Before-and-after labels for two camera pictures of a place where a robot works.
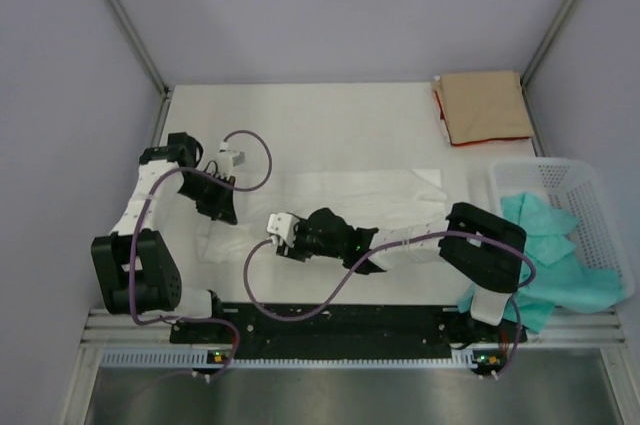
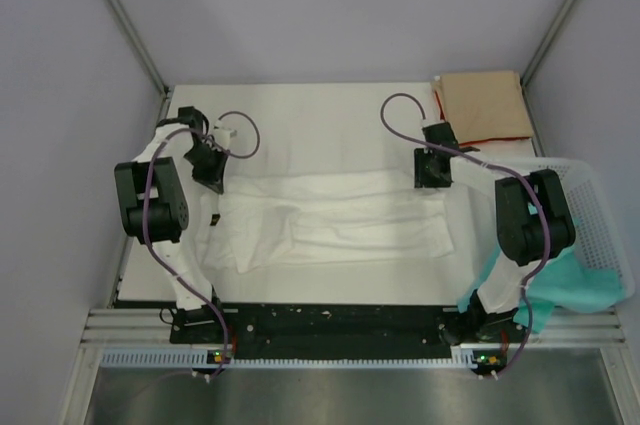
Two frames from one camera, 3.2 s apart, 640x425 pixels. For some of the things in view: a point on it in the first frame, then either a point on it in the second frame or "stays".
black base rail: [338, 329] stays
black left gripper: [221, 207] to [213, 177]
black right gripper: [295, 251] to [422, 180]
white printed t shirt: [390, 200] stays
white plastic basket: [572, 184] stays
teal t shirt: [554, 273] stays
